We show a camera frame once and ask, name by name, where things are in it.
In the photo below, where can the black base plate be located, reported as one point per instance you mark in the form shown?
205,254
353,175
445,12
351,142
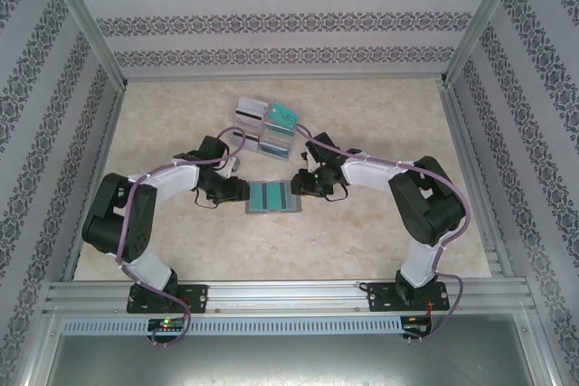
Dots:
380,298
196,298

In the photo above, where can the thin aluminium back rail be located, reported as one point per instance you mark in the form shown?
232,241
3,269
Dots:
285,77

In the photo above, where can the silver card black stripe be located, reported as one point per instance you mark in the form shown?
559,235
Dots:
251,142
249,117

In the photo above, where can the aluminium side rail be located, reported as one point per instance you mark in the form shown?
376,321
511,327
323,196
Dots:
107,133
461,133

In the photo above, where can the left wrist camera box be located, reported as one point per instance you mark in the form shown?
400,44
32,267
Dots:
230,166

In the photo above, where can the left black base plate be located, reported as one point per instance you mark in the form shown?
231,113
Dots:
196,298

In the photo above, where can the blue striped card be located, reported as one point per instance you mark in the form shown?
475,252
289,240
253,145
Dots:
276,150

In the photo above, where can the clear acrylic card organizer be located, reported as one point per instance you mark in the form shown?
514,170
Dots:
263,133

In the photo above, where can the aluminium mounting rail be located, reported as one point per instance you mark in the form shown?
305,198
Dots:
289,298

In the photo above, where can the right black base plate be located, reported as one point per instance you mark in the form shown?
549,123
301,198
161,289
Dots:
380,298

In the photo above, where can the grey metal sheet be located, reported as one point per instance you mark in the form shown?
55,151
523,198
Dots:
289,361

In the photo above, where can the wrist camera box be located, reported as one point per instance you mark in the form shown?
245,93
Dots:
230,166
310,156

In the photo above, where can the circuit board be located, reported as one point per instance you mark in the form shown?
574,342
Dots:
416,327
167,323

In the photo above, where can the aluminium frame post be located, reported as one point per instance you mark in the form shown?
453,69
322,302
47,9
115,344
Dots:
481,20
86,20

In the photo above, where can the left circuit board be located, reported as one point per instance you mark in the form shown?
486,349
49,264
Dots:
167,323

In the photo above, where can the silver card plain face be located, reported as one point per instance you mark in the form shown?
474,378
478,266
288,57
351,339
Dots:
252,104

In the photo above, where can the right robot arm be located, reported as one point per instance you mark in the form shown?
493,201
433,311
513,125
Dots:
425,209

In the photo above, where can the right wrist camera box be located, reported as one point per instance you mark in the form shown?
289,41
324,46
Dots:
310,156

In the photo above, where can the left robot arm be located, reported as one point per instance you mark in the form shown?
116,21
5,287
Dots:
108,223

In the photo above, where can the grey card holder wallet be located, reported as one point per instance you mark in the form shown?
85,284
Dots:
294,203

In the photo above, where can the right circuit board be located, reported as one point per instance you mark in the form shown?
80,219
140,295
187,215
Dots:
416,327

